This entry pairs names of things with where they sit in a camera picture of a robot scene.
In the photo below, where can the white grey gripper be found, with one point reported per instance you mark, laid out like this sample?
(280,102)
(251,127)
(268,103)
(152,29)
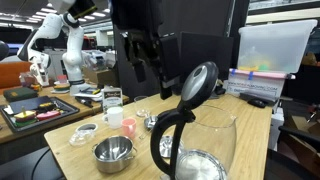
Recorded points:
(40,73)

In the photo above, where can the black silver kettle lid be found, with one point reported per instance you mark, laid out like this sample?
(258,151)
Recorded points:
(200,80)

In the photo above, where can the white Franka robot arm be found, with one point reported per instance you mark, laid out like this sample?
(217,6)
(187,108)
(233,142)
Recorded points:
(73,56)

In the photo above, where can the small steel lid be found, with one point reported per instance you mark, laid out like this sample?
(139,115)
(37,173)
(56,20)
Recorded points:
(166,146)

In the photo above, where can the pink bin lid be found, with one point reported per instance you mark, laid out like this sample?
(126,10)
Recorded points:
(263,74)

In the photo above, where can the stacked colourful plates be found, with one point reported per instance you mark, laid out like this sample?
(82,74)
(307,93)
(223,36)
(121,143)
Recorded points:
(61,87)

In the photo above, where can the orange chair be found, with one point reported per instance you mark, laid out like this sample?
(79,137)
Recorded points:
(13,73)

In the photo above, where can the dark green pouch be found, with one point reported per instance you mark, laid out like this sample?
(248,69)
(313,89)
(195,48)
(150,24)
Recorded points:
(20,94)

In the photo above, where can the dark toy yellow stripe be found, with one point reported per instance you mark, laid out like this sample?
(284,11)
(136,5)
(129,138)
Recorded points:
(46,106)

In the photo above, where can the black round object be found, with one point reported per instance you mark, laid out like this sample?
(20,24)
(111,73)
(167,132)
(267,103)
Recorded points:
(3,50)

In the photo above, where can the black plastic tray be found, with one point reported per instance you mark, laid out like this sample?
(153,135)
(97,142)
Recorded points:
(66,108)

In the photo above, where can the colourful toy sandwich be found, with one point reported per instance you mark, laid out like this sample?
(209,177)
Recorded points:
(25,116)

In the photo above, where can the white paper stack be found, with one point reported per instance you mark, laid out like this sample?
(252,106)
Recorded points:
(88,93)

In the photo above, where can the black marker pen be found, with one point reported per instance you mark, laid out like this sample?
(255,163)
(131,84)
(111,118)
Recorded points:
(84,102)

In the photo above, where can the brown cardboard box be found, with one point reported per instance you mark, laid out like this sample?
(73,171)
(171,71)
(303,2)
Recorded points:
(100,76)

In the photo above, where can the clear glass dish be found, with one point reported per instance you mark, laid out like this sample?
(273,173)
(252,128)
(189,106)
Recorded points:
(81,136)

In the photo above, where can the white green carton box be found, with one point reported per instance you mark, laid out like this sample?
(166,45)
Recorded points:
(112,98)

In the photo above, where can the white bowl dark liquid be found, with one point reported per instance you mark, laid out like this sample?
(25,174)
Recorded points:
(95,126)

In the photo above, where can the white ceramic mug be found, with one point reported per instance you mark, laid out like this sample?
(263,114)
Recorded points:
(115,117)

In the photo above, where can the pink plastic cup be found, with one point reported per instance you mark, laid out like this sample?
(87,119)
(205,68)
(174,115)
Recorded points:
(129,127)

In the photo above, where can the clear drinking glass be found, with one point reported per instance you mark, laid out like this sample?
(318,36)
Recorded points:
(142,107)

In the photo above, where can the stainless steel pot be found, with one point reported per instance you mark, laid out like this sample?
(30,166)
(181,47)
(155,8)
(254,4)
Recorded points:
(113,155)

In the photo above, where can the small steel bowl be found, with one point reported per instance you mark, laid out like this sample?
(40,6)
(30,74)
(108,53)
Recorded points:
(151,122)

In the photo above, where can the black monitor grey stand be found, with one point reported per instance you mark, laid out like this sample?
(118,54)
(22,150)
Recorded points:
(206,55)

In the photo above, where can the black curtain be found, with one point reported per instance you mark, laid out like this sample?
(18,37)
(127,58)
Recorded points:
(206,16)

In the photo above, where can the black desk device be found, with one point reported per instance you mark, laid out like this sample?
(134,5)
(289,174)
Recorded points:
(220,90)

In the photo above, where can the white printed cardboard box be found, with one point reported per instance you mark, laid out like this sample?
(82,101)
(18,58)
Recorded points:
(256,88)

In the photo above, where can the black computer mouse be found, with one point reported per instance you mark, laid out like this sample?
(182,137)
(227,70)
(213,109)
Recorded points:
(257,102)

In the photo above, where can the translucent plastic storage bin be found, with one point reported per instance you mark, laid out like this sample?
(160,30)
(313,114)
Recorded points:
(276,46)

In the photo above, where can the black office chair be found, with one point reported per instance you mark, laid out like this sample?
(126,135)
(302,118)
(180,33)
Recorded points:
(293,156)

